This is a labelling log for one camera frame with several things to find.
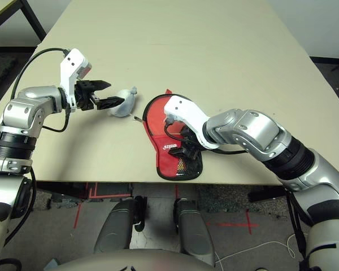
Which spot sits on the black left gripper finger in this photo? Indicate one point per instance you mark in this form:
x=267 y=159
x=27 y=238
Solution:
x=100 y=85
x=108 y=102

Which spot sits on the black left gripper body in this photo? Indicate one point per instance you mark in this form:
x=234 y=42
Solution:
x=83 y=97

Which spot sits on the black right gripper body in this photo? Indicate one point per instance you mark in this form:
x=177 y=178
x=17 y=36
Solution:
x=192 y=141

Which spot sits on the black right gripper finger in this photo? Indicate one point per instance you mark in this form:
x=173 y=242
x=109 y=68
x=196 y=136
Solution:
x=194 y=159
x=177 y=151

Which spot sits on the red black paddle case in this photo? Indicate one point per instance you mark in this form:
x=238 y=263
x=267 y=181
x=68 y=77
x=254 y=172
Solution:
x=166 y=163

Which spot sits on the white grey plush pendant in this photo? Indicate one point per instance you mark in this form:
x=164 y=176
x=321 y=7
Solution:
x=125 y=108

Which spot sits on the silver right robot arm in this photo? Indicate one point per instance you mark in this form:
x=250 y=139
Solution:
x=257 y=130

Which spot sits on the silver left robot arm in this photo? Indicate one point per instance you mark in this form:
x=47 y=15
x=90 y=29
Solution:
x=25 y=110

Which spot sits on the speckled grey floor mat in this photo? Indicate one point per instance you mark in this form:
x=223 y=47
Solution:
x=228 y=197

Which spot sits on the grey robot right leg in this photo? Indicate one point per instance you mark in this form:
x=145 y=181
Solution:
x=193 y=231

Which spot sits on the grey robot leg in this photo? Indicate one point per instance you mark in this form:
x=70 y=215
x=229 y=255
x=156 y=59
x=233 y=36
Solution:
x=115 y=228
x=193 y=231

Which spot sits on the dark foam floor mat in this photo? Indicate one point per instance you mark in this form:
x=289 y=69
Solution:
x=0 y=70

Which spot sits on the grey robot left leg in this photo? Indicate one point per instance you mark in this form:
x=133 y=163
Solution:
x=115 y=228

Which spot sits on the red floor tape line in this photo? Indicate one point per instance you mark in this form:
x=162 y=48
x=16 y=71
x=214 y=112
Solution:
x=77 y=214

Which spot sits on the grey robot torso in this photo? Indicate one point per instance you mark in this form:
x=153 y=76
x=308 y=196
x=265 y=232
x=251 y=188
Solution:
x=130 y=261

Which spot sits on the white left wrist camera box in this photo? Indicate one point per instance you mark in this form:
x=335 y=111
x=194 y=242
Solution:
x=72 y=70

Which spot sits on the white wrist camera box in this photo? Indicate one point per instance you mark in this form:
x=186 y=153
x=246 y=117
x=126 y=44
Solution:
x=186 y=110
x=72 y=70

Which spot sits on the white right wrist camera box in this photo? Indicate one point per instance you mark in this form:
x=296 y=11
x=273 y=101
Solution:
x=186 y=110

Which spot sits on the side table with black frame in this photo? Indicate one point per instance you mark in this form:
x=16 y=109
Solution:
x=5 y=11

